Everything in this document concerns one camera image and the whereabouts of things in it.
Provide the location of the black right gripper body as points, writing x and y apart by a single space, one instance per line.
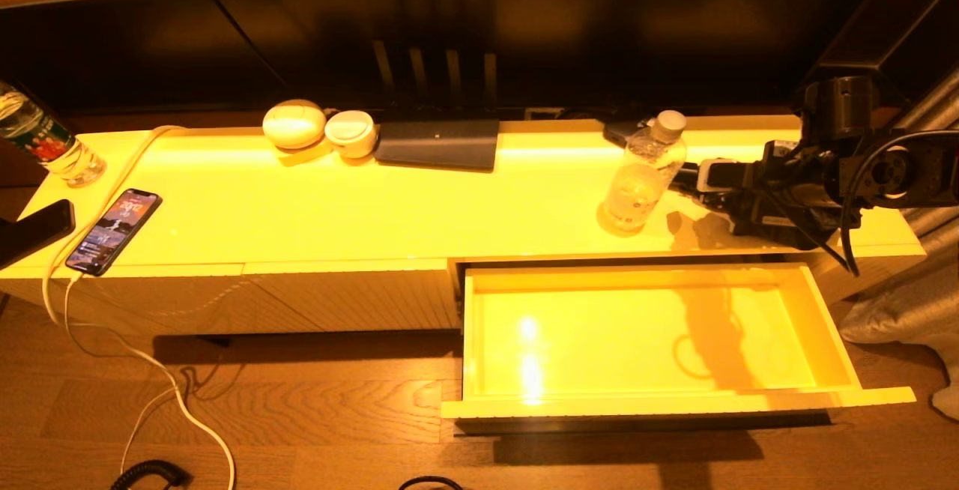
787 205

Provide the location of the black umbrella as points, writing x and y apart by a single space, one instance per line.
682 179

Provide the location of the clear bottle with white cap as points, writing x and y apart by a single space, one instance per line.
638 183

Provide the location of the cabinet drawer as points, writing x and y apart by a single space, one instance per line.
599 340

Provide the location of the cream ribbed cabinet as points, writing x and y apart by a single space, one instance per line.
337 205

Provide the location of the grey curtain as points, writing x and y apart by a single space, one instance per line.
899 310

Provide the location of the small black flat device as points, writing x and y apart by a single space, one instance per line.
618 131

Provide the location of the dark wooden shelf unit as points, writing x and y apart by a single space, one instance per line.
899 10

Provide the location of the black flat television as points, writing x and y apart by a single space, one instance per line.
524 40

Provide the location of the dark grey flat box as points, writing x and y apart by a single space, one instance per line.
438 144

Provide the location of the white round lidded jar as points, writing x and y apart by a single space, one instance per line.
350 133

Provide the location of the white egg-shaped device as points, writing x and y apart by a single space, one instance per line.
294 124

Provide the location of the black smartphone on charger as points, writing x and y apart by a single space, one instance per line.
112 231

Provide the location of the water bottle with green label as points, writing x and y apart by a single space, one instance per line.
51 145

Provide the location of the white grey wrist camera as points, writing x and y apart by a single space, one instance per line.
730 175

